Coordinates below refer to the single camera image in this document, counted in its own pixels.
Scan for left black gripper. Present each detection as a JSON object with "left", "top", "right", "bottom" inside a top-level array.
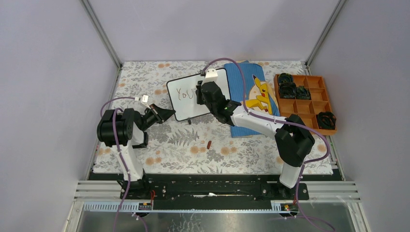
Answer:
[{"left": 140, "top": 102, "right": 174, "bottom": 131}]

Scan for small black-framed whiteboard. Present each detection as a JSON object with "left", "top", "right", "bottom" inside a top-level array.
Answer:
[{"left": 166, "top": 68, "right": 232, "bottom": 125}]

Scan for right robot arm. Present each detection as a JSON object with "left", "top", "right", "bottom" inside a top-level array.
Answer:
[{"left": 195, "top": 81, "right": 315, "bottom": 199}]

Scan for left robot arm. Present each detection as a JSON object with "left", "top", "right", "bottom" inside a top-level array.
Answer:
[{"left": 96, "top": 104, "right": 176, "bottom": 199}]

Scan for blue Pikachu cloth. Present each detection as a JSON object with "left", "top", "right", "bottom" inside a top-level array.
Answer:
[{"left": 223, "top": 62, "right": 284, "bottom": 138}]

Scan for rolled dark tie top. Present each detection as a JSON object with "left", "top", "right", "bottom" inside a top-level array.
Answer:
[{"left": 278, "top": 72, "right": 294, "bottom": 85}]

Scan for rolled dark tie middle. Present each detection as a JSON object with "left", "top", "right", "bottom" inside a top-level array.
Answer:
[{"left": 279, "top": 82, "right": 296, "bottom": 99}]

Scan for rolled dark tie small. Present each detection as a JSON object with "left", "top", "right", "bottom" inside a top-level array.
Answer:
[{"left": 295, "top": 86, "right": 311, "bottom": 100}]

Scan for orange wooden compartment tray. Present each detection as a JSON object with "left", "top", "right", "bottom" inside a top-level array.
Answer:
[{"left": 274, "top": 74, "right": 337, "bottom": 136}]

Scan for rolled dark tie lower right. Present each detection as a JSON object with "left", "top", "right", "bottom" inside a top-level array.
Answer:
[{"left": 316, "top": 111, "right": 337, "bottom": 130}]

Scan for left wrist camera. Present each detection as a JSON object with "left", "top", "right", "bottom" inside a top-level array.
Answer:
[{"left": 134, "top": 94, "right": 150, "bottom": 109}]

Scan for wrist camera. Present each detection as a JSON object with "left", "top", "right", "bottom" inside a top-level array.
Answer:
[
  {"left": 200, "top": 69, "right": 218, "bottom": 83},
  {"left": 134, "top": 94, "right": 150, "bottom": 109}
]

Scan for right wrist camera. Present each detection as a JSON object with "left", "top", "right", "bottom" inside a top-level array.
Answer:
[{"left": 200, "top": 69, "right": 218, "bottom": 83}]

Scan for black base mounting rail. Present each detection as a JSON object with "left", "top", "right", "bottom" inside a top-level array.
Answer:
[{"left": 88, "top": 173, "right": 321, "bottom": 211}]

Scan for left aluminium frame post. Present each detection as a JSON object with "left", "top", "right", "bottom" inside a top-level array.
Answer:
[{"left": 80, "top": 0, "right": 122, "bottom": 69}]

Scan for aluminium frame post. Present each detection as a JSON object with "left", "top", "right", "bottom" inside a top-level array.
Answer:
[
  {"left": 80, "top": 0, "right": 122, "bottom": 69},
  {"left": 305, "top": 0, "right": 348, "bottom": 67}
]

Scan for white slotted cable duct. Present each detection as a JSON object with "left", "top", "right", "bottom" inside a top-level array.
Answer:
[{"left": 83, "top": 201, "right": 299, "bottom": 214}]

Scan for right aluminium frame post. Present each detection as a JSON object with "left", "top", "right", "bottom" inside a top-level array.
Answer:
[{"left": 305, "top": 0, "right": 348, "bottom": 67}]

